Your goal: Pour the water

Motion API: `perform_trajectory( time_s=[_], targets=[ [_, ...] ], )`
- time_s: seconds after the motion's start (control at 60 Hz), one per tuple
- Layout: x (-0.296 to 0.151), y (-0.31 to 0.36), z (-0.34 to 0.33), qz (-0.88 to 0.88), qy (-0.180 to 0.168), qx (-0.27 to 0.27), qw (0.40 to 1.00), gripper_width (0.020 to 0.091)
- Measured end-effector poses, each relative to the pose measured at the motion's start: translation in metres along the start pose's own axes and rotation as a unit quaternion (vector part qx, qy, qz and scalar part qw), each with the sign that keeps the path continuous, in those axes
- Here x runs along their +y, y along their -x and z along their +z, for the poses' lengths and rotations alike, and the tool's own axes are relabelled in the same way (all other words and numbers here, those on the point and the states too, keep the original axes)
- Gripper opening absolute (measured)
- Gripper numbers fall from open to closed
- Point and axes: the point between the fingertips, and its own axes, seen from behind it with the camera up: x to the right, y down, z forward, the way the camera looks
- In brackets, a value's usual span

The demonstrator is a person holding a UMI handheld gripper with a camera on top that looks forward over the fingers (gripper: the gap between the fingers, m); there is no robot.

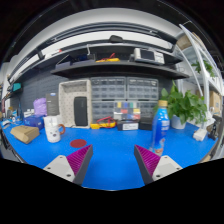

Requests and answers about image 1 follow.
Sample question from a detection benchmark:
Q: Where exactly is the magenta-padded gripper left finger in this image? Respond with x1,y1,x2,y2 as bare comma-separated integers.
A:
43,144,94,186

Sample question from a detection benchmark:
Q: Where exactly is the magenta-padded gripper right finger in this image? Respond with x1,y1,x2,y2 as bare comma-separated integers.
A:
134,144,183,186

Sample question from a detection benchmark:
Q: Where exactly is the blue drink bottle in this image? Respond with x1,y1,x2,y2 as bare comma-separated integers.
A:
149,99,171,157

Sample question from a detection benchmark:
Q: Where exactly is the flat round red coaster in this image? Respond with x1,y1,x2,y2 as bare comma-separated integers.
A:
69,138,88,149

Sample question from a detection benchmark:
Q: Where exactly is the white mug with face print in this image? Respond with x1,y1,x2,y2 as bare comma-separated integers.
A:
43,115,66,144

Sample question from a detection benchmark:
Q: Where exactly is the plain black box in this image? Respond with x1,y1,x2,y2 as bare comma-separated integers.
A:
138,117,154,131

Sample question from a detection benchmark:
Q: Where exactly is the white power adapter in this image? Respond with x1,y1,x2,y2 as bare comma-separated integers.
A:
193,127,208,142

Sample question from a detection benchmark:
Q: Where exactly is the brown cardboard box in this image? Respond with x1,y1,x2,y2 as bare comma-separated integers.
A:
9,125,41,145

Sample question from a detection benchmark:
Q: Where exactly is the dark blue carton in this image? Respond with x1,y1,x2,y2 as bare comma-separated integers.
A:
23,114,45,131

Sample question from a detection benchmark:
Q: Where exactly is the black box with white label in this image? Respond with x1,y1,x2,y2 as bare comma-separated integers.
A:
116,119,140,132

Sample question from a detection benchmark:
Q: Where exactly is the beige perforated tray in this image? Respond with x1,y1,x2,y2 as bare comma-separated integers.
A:
58,79,93,129

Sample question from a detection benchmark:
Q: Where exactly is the black clamp stand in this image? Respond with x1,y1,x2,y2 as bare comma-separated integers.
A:
207,114,224,141

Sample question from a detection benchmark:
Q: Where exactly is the dark grey flat package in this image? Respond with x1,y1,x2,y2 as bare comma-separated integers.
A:
45,92,60,116

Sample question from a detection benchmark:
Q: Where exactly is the purple plastic bag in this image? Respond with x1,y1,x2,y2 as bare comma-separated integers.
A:
33,97,48,117

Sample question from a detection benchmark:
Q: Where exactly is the green plant in white pot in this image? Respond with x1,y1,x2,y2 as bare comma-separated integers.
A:
153,79,208,130

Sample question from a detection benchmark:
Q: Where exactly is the clear box of coloured parts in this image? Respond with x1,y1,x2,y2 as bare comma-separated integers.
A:
113,101,142,122

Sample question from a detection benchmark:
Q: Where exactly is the grey small-parts drawer cabinet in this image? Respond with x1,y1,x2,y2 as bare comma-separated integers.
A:
126,76,160,121
90,76,127,123

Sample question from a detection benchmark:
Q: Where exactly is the teal lamp head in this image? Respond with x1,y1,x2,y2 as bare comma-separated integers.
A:
11,82,23,93

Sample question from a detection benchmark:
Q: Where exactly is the white shelf unit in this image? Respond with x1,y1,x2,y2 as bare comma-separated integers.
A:
173,23,224,134

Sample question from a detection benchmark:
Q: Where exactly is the yellow meter with red leads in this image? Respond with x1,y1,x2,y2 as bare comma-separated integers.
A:
95,53,121,64

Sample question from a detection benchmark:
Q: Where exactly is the long white light bar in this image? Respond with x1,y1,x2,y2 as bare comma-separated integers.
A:
39,30,174,58

